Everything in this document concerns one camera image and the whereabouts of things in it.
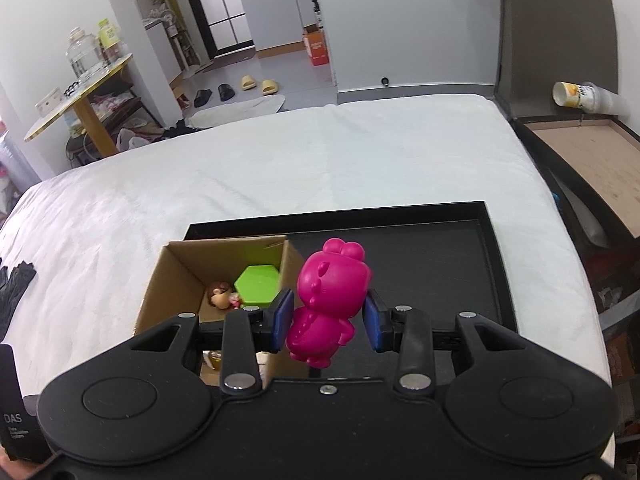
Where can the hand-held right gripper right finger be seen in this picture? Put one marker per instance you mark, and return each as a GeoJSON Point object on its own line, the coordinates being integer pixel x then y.
{"type": "Point", "coordinates": [374, 322]}

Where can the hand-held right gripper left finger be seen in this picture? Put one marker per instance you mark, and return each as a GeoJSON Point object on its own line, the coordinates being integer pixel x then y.
{"type": "Point", "coordinates": [283, 317]}

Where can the green hexagonal box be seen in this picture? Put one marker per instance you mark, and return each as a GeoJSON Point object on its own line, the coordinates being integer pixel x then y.
{"type": "Point", "coordinates": [257, 285]}

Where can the pink plastic figurine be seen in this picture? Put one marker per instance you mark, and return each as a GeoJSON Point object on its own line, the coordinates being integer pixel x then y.
{"type": "Point", "coordinates": [330, 290]}

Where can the brown-haired doll figurine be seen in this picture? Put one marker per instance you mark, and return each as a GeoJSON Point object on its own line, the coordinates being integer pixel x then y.
{"type": "Point", "coordinates": [220, 295]}

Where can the black tray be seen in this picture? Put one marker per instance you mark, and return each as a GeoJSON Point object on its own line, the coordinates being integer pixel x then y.
{"type": "Point", "coordinates": [425, 270]}

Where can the brown cardboard box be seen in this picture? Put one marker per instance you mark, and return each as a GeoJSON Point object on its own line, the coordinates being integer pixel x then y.
{"type": "Point", "coordinates": [175, 290]}

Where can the black gloves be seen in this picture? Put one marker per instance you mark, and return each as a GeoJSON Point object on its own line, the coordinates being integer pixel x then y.
{"type": "Point", "coordinates": [15, 290]}

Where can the yellow slipper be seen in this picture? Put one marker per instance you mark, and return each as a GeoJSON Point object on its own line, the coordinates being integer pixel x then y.
{"type": "Point", "coordinates": [270, 87]}
{"type": "Point", "coordinates": [249, 82]}

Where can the black slipper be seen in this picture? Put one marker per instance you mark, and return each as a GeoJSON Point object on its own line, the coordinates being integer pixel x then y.
{"type": "Point", "coordinates": [203, 98]}
{"type": "Point", "coordinates": [226, 92]}

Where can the black shelf rack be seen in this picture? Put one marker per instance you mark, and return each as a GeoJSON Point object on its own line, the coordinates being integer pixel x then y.
{"type": "Point", "coordinates": [135, 110]}

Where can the dark nightstand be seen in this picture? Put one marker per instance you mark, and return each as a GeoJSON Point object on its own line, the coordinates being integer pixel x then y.
{"type": "Point", "coordinates": [590, 160]}

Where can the orange cardboard box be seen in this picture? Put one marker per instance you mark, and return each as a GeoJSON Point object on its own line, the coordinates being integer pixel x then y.
{"type": "Point", "coordinates": [316, 49]}

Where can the round yellow-edged table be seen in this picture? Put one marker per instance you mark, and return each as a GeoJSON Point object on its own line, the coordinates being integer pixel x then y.
{"type": "Point", "coordinates": [75, 100]}

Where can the white kitchen cabinet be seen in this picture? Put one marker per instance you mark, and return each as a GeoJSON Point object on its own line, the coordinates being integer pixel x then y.
{"type": "Point", "coordinates": [275, 15]}

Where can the paper cup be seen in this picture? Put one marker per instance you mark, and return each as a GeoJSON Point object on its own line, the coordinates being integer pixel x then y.
{"type": "Point", "coordinates": [575, 96]}

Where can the black-framed glass door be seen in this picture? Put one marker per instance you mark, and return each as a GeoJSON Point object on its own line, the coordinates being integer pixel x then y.
{"type": "Point", "coordinates": [225, 5]}

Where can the clear plastic box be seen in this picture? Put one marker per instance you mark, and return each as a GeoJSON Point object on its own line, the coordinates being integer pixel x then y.
{"type": "Point", "coordinates": [48, 101]}

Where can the glass jar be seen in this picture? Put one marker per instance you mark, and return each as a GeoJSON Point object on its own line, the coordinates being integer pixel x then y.
{"type": "Point", "coordinates": [84, 55]}

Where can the yellow-label bottle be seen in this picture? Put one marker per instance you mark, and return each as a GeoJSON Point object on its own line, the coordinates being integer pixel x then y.
{"type": "Point", "coordinates": [109, 37]}

